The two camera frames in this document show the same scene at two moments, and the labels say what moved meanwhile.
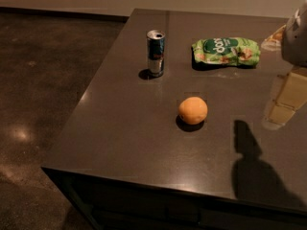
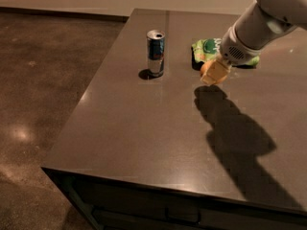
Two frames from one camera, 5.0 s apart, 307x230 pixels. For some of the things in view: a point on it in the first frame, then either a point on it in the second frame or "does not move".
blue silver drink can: [155, 42] does not move
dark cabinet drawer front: [114, 203] does not move
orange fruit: [193, 110] to [202, 72]
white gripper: [296, 40] to [234, 50]
